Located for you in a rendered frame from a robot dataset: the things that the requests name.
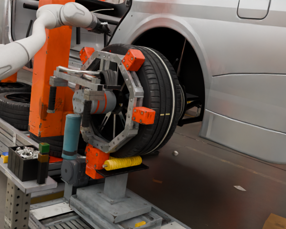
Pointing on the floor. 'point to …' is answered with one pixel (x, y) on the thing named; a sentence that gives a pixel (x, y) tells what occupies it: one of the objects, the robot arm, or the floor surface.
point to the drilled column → (16, 207)
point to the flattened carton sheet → (278, 222)
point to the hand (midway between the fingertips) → (108, 32)
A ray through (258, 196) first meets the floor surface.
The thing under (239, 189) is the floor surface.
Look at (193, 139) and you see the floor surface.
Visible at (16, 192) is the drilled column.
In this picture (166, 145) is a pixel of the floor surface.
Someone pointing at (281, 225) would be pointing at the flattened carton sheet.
